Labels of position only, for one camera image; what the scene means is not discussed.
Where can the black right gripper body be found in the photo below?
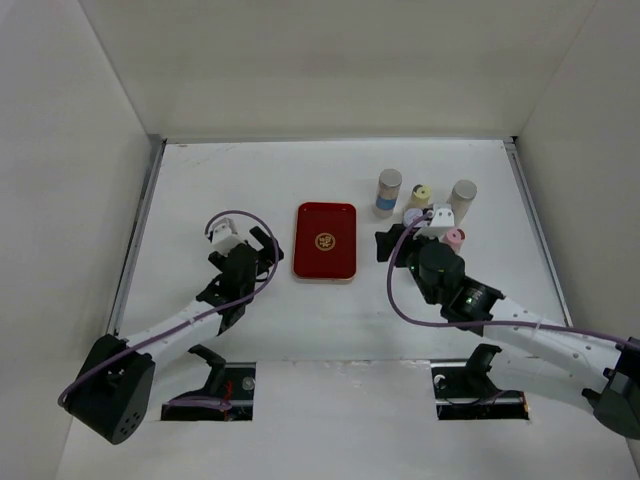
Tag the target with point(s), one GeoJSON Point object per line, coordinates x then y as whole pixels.
{"type": "Point", "coordinates": [413, 260]}

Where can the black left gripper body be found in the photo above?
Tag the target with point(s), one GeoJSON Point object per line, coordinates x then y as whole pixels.
{"type": "Point", "coordinates": [248, 294]}

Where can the white-lid jar red label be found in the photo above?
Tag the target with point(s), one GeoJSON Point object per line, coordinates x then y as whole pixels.
{"type": "Point", "coordinates": [413, 217]}

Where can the pink-lid condiment bottle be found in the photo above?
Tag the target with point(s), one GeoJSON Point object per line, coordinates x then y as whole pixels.
{"type": "Point", "coordinates": [454, 238]}

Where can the yellow-lid condiment bottle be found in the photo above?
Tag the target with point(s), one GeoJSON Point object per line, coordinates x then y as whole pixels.
{"type": "Point", "coordinates": [419, 198]}

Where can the silver-lid jar blue label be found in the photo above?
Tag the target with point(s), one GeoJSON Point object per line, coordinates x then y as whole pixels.
{"type": "Point", "coordinates": [388, 188]}

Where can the silver-lid jar white contents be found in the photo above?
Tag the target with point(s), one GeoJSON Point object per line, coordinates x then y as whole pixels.
{"type": "Point", "coordinates": [460, 199]}

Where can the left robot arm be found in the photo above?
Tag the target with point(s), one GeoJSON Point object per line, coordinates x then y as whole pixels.
{"type": "Point", "coordinates": [113, 388]}

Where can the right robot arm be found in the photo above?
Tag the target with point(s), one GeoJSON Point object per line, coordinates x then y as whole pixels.
{"type": "Point", "coordinates": [592, 371]}

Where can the red rectangular tray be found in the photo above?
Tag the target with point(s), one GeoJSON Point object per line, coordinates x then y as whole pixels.
{"type": "Point", "coordinates": [325, 243]}

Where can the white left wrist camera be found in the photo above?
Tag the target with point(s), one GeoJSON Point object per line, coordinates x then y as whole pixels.
{"type": "Point", "coordinates": [223, 235]}

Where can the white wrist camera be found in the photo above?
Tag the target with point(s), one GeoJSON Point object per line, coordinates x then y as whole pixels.
{"type": "Point", "coordinates": [439, 220]}
{"type": "Point", "coordinates": [223, 235]}

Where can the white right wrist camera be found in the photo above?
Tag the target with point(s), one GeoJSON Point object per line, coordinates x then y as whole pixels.
{"type": "Point", "coordinates": [439, 220]}

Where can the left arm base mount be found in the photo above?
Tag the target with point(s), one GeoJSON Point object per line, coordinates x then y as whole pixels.
{"type": "Point", "coordinates": [227, 395]}

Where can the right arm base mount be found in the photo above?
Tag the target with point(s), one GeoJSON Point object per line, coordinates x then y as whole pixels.
{"type": "Point", "coordinates": [464, 392]}

